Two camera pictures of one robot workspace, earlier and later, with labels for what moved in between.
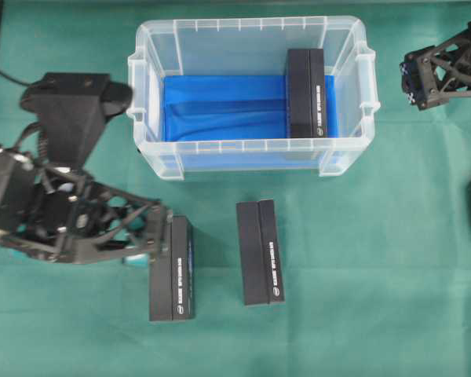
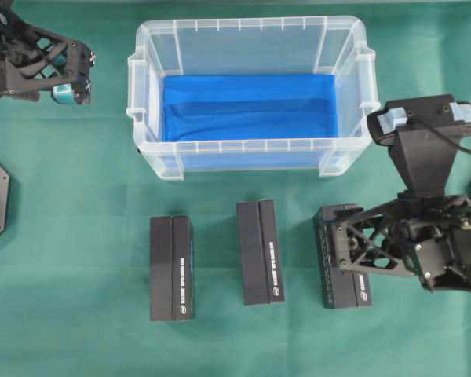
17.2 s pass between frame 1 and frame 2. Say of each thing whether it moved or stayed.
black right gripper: moved
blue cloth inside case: stayed
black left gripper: moved
